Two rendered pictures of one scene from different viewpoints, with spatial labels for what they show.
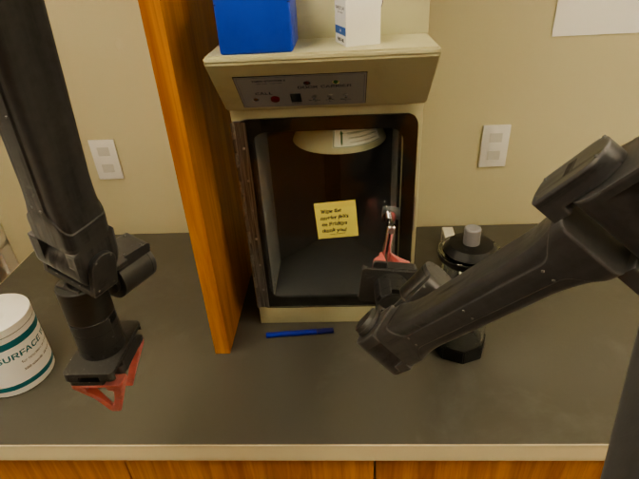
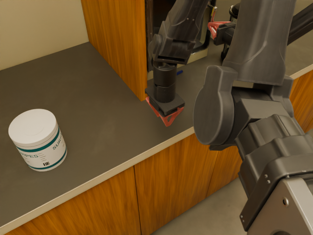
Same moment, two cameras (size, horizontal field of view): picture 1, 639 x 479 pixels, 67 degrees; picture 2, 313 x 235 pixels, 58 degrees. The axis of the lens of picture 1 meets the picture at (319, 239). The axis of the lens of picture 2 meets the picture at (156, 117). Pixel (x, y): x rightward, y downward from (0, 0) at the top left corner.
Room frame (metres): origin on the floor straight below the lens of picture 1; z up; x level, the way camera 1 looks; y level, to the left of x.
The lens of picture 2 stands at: (0.07, 0.63, 1.70)
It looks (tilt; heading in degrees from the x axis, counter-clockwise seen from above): 48 degrees down; 323
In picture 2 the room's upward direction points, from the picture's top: straight up
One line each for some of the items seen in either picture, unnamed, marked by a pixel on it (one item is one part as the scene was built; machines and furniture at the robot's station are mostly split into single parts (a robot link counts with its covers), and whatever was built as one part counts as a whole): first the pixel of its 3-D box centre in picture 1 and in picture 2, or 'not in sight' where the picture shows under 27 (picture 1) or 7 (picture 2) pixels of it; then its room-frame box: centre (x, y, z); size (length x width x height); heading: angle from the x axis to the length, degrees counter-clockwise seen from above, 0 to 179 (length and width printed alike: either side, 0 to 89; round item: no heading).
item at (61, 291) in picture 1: (88, 295); (164, 69); (0.49, 0.29, 1.27); 0.07 x 0.06 x 0.07; 153
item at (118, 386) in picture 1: (111, 378); (166, 111); (0.48, 0.30, 1.14); 0.07 x 0.07 x 0.09; 86
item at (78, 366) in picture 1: (99, 335); (164, 90); (0.49, 0.30, 1.21); 0.10 x 0.07 x 0.07; 176
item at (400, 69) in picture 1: (322, 80); not in sight; (0.74, -0.02, 1.46); 0.32 x 0.12 x 0.10; 86
